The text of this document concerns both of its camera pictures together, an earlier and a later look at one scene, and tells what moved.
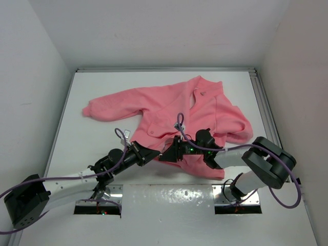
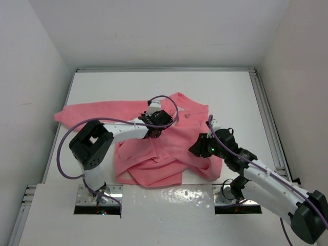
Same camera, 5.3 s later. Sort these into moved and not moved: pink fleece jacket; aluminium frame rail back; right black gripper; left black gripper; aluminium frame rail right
Moved: left black gripper; right black gripper; pink fleece jacket
Not moved: aluminium frame rail right; aluminium frame rail back
